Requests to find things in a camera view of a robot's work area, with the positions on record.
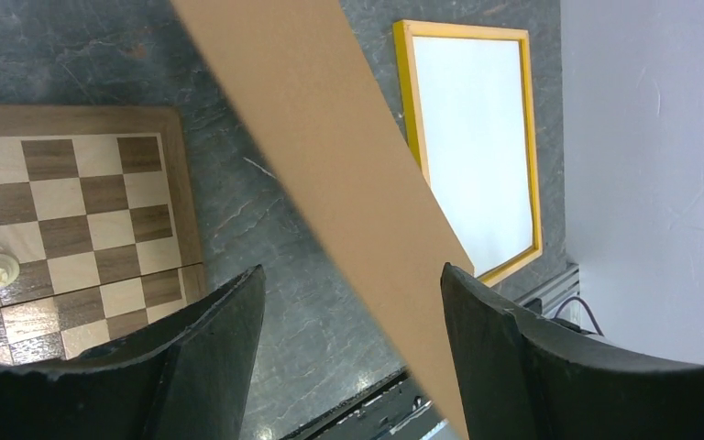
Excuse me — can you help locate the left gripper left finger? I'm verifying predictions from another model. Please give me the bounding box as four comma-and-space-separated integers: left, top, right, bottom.
0, 266, 266, 439

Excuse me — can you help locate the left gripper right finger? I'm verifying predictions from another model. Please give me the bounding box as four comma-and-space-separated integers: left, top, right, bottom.
441, 264, 704, 439

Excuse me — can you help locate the brown backing board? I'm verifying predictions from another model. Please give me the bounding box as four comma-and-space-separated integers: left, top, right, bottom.
173, 1, 473, 438

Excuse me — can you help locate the yellow wooden picture frame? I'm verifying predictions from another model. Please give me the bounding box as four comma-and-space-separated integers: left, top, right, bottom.
393, 20, 544, 285

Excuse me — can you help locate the wooden chessboard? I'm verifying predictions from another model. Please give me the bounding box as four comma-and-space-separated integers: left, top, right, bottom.
0, 105, 208, 365

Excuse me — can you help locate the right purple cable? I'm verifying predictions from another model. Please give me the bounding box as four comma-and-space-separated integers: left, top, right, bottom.
552, 295, 605, 338

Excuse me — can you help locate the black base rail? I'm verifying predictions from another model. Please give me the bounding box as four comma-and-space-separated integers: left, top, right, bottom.
285, 368, 446, 440

